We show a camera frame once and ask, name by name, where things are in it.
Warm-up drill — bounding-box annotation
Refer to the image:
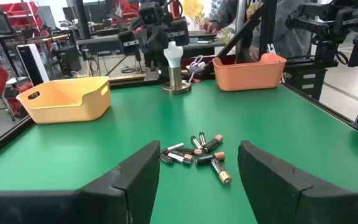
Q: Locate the black copper-top AA battery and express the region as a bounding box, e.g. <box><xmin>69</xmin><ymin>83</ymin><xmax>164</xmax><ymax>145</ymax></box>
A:
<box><xmin>203</xmin><ymin>134</ymin><xmax>224</xmax><ymax>154</ymax></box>
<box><xmin>209</xmin><ymin>157</ymin><xmax>233</xmax><ymax>186</ymax></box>
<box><xmin>195</xmin><ymin>151</ymin><xmax>226</xmax><ymax>166</ymax></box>

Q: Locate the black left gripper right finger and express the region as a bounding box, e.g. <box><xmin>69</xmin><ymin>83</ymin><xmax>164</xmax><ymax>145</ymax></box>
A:
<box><xmin>237</xmin><ymin>140</ymin><xmax>358</xmax><ymax>224</ymax></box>

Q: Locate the person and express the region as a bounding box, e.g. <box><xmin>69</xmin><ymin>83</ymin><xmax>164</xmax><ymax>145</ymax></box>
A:
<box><xmin>209</xmin><ymin>0</ymin><xmax>315</xmax><ymax>63</ymax></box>

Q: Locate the orange plastic bin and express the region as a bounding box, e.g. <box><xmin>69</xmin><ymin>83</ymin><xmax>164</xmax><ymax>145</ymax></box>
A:
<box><xmin>212</xmin><ymin>52</ymin><xmax>288</xmax><ymax>93</ymax></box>

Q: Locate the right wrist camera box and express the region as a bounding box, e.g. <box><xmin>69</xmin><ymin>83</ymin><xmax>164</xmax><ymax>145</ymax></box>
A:
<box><xmin>138</xmin><ymin>1</ymin><xmax>160</xmax><ymax>27</ymax></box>

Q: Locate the person's hand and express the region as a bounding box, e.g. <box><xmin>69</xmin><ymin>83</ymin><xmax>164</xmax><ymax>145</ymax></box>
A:
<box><xmin>202</xmin><ymin>20</ymin><xmax>221</xmax><ymax>34</ymax></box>

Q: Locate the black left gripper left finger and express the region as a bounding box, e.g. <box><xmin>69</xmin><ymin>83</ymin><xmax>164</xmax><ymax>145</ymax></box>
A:
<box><xmin>0</xmin><ymin>140</ymin><xmax>161</xmax><ymax>224</ymax></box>

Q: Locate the yellow plastic bin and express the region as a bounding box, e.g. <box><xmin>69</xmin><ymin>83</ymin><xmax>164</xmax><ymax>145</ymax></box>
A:
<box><xmin>16</xmin><ymin>76</ymin><xmax>112</xmax><ymax>125</ymax></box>

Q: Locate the floral print curtain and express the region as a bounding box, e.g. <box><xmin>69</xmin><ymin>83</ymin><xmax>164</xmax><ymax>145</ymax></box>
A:
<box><xmin>181</xmin><ymin>0</ymin><xmax>220</xmax><ymax>32</ymax></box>

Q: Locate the red bin rack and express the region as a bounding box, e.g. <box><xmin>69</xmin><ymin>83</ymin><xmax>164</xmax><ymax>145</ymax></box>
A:
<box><xmin>0</xmin><ymin>1</ymin><xmax>48</xmax><ymax>35</ymax></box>

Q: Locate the white bulb brass lamp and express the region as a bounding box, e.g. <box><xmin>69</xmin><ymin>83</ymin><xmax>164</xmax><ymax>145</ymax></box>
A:
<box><xmin>161</xmin><ymin>40</ymin><xmax>193</xmax><ymax>96</ymax></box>

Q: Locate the white bundled lamp cable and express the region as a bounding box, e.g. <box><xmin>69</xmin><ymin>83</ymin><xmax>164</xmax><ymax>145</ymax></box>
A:
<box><xmin>186</xmin><ymin>54</ymin><xmax>207</xmax><ymax>83</ymax></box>

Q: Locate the black equipment cabinet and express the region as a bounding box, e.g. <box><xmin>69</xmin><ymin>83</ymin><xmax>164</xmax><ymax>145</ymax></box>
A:
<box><xmin>286</xmin><ymin>60</ymin><xmax>339</xmax><ymax>101</ymax></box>

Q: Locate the black computer case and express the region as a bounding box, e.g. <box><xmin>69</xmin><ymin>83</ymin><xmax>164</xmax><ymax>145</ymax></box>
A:
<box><xmin>54</xmin><ymin>45</ymin><xmax>82</xmax><ymax>76</ymax></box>

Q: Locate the red black power station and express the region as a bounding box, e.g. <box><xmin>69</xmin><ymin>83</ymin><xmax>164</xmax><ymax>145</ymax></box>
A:
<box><xmin>6</xmin><ymin>82</ymin><xmax>34</xmax><ymax>119</ymax></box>

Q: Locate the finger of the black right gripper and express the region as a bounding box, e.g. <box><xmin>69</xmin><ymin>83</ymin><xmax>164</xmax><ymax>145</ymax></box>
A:
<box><xmin>118</xmin><ymin>30</ymin><xmax>141</xmax><ymax>56</ymax></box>
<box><xmin>170</xmin><ymin>19</ymin><xmax>191</xmax><ymax>47</ymax></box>

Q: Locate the black work desk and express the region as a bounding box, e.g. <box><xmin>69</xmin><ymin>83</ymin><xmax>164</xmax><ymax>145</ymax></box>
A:
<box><xmin>75</xmin><ymin>29</ymin><xmax>229</xmax><ymax>57</ymax></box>

